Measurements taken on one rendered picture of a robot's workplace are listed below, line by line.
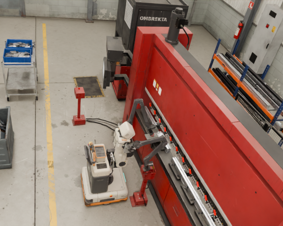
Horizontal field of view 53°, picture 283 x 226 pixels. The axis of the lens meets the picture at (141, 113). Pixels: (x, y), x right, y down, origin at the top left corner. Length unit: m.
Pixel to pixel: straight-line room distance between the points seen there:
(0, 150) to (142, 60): 2.59
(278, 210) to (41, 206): 3.31
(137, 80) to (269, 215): 2.86
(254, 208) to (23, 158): 3.81
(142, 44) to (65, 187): 2.57
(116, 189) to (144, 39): 2.32
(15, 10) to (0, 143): 6.46
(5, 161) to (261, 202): 3.80
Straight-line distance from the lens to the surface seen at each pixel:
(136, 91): 4.83
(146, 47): 4.43
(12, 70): 7.02
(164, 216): 4.72
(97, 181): 4.24
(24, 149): 5.52
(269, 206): 2.84
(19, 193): 4.93
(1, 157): 5.04
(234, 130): 2.93
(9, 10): 10.58
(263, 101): 5.27
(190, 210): 3.87
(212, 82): 3.48
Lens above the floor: 3.96
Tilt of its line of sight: 38 degrees down
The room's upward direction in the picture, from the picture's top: 12 degrees clockwise
